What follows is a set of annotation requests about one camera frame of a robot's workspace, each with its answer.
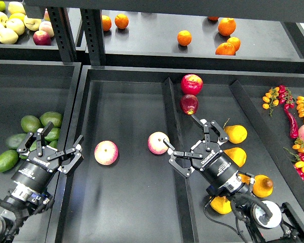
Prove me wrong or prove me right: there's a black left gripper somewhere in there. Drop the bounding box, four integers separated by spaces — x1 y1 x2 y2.
12 121 84 193

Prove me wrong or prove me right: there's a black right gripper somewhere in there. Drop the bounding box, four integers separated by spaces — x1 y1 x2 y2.
163 114 240 190

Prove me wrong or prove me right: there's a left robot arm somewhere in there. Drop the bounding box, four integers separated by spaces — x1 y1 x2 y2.
0 122 84 242

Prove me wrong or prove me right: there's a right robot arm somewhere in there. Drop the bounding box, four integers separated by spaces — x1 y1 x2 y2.
163 115 304 242

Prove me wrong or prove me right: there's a green avocado right lower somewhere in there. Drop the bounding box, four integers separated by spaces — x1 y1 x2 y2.
48 140 58 149

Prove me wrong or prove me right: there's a green avocado middle right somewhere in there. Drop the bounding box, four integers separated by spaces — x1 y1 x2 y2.
45 127 60 142

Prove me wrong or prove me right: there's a green avocado top right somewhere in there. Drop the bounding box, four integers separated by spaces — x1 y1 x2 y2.
40 111 63 128

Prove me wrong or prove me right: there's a green avocado top left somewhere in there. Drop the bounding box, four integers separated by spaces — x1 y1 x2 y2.
20 115 43 133

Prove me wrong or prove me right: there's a yellow pear with stem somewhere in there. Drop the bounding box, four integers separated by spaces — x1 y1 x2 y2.
223 118 248 144

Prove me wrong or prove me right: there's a dark avocado left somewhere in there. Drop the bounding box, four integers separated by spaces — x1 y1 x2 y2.
6 133 27 150

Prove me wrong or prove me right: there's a bright green avocado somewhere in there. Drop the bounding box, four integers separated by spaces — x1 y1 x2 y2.
0 149 19 173

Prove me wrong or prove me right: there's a yellow pear lying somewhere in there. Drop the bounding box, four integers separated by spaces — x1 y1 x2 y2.
239 174 251 185

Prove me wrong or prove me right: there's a pink apple centre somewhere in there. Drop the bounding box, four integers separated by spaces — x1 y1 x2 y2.
147 132 170 155

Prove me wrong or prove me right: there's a pink apple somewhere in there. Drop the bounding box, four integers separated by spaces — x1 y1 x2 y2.
147 132 170 155
94 140 119 166

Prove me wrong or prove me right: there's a dark red apple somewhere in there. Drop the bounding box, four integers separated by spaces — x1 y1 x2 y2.
179 94 199 115

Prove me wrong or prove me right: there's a pink apple left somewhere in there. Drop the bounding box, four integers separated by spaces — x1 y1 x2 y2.
94 140 119 166

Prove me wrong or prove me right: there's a bright red apple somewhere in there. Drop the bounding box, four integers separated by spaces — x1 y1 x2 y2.
180 74 203 96

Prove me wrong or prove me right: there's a black centre tray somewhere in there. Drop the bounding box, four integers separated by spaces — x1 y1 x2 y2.
61 66 304 242

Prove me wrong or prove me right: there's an orange cherry tomato vine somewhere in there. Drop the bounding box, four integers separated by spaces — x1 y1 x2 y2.
262 87 280 116

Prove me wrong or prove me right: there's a red chili pepper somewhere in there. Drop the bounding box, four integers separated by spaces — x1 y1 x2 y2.
284 103 298 139

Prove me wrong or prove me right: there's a red cherry tomato vine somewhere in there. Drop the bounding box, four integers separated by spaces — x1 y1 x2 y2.
278 85 295 110

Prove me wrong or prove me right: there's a black upper left tray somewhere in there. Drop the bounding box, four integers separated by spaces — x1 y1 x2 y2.
0 7 83 63

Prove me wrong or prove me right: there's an orange front right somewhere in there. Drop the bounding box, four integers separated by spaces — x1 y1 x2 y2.
215 42 236 56

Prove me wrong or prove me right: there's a mixed tomato cluster lower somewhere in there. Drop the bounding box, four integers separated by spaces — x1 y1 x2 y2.
284 137 304 181

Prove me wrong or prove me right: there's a red apple on shelf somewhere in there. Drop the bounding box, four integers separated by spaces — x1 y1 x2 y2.
33 30 51 46

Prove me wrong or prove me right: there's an orange right middle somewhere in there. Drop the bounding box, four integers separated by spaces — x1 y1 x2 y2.
226 36 241 52

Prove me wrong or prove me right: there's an orange centre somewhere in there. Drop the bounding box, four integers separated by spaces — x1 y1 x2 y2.
177 30 192 46

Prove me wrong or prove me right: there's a pale yellow apple front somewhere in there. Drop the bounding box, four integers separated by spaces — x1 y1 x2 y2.
0 28 18 45

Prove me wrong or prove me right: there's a large orange right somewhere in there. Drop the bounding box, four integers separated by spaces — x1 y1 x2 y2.
217 18 237 36

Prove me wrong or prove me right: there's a black upper shelf tray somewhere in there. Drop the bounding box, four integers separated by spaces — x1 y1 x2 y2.
103 12 304 73

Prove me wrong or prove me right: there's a black shelf post left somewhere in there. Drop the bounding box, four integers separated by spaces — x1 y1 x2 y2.
47 7 77 62

